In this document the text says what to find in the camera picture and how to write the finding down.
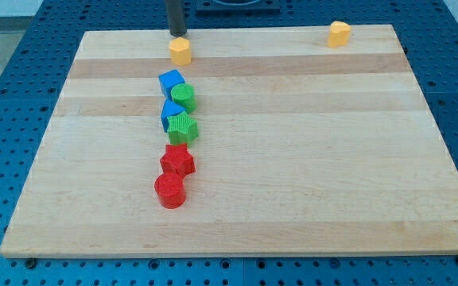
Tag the blue triangle block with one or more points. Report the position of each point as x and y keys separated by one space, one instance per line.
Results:
x=169 y=109

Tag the blue cube block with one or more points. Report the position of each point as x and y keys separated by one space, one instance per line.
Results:
x=169 y=80

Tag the green star block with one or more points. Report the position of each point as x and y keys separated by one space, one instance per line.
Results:
x=182 y=129

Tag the red star block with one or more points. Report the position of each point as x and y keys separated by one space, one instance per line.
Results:
x=177 y=159

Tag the green cylinder block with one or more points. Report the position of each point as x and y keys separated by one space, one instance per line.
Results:
x=183 y=94

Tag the wooden board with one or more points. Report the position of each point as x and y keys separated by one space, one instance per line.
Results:
x=303 y=151

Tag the red cylinder block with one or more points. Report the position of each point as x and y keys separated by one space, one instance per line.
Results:
x=170 y=190

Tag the yellow hexagon block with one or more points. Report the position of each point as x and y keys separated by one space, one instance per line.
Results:
x=180 y=51

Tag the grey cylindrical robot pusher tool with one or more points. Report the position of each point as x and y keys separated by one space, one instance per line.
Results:
x=175 y=17

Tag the yellow heart block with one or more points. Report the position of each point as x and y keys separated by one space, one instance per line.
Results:
x=339 y=34

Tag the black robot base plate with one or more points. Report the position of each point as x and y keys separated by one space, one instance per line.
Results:
x=237 y=6

